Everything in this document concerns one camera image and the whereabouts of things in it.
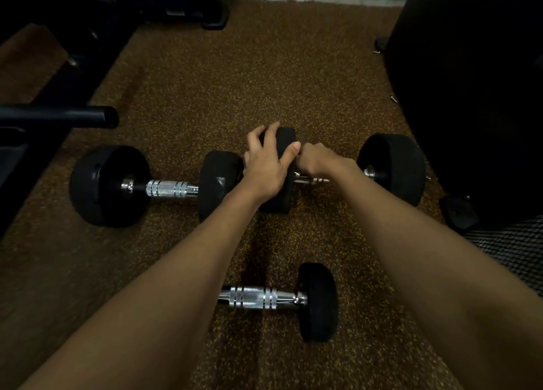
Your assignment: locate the person's left forearm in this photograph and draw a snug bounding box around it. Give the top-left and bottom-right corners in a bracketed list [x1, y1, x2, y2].
[19, 188, 264, 390]

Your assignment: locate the large black chrome dumbbell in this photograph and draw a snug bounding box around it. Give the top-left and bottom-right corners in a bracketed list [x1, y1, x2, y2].
[256, 125, 427, 215]

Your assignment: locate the black bulky equipment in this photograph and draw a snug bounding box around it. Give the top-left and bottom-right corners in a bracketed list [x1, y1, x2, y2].
[373, 0, 543, 233]

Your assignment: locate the black mesh waste basket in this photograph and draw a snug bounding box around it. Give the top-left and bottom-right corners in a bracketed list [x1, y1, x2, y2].
[462, 215, 543, 297]

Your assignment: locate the black metal bench frame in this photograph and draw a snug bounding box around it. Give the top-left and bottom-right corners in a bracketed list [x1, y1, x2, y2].
[0, 0, 141, 238]

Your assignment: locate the person's right hand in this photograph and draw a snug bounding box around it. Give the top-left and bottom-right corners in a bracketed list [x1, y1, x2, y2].
[295, 141, 362, 183]

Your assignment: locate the person's right forearm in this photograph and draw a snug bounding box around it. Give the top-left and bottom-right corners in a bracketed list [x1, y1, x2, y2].
[335, 164, 543, 390]

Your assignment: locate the small black chrome dumbbell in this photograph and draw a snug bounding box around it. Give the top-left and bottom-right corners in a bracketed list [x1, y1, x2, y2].
[216, 262, 339, 343]

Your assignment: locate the medium black chrome dumbbell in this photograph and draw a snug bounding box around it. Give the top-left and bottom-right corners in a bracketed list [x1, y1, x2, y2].
[69, 144, 246, 228]

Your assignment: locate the person's left hand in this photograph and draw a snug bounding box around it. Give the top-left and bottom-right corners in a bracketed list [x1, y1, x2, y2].
[237, 122, 302, 206]

